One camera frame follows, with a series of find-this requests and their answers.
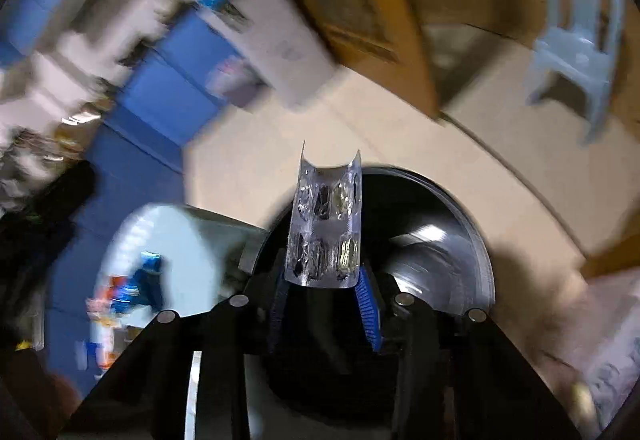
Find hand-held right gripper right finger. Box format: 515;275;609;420
350;265;583;440

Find light blue printed tablecloth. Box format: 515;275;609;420
90;203;271;386

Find light blue plastic chair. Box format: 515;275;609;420
525;0;626;146

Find black round trash bin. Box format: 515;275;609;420
239;165;497;401

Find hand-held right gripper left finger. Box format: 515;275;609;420
60;265;296;440

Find white storage cabinet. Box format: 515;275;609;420
200;0;337;113

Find blue kitchen base cabinets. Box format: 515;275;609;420
0;0;266;371

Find silver pill blister pack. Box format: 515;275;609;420
284;140;363;290

